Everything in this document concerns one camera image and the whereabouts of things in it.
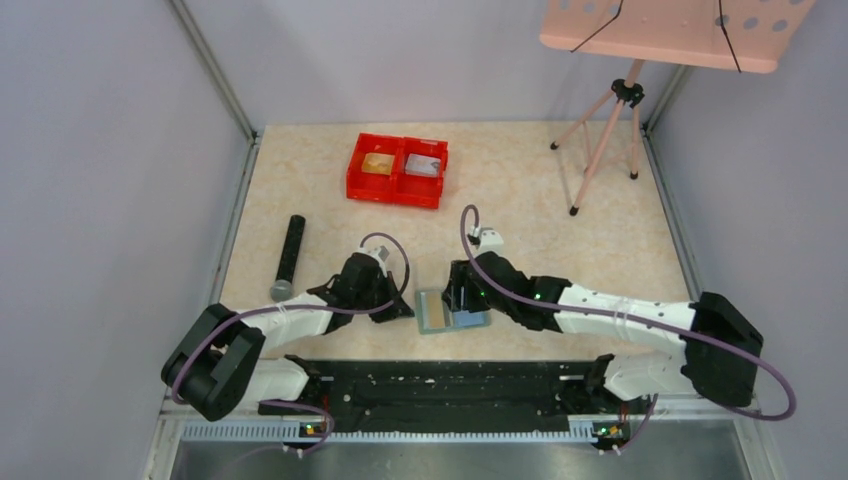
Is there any green card holder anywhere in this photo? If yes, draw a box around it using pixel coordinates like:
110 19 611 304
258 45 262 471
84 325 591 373
415 289 491 335

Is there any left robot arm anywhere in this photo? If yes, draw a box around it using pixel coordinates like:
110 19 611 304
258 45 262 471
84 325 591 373
160 250 414 421

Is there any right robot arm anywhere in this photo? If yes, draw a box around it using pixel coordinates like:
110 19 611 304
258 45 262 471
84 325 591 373
441 252 763 408

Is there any gold card in bin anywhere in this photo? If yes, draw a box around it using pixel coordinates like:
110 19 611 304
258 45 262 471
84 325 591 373
361 152 395 176

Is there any silver card in bin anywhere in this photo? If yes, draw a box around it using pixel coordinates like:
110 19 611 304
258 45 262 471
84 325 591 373
404 153 442 178

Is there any black perforated bar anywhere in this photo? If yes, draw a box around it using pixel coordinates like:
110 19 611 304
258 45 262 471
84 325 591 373
269 214 306 302

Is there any red two-compartment bin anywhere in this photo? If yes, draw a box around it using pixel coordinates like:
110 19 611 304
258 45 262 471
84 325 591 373
345 132 449 210

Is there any pink tripod stand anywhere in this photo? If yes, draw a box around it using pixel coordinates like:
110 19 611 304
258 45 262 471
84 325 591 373
549 59 645 217

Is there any pink perforated tray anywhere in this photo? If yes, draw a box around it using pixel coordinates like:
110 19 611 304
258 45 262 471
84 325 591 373
539 0 816 74

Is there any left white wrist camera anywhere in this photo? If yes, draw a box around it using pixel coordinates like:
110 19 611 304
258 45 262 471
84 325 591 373
358 245 390 267

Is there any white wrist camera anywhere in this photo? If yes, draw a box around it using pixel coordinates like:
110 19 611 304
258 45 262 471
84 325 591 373
358 245 390 267
466 226 504 257

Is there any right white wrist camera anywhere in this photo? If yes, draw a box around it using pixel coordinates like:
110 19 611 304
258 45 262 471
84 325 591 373
466 226 504 257

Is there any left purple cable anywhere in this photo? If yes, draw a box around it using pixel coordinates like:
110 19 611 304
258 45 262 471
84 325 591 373
170 231 412 455

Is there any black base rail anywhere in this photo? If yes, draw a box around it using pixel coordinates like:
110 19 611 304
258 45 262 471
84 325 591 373
195 357 723 439

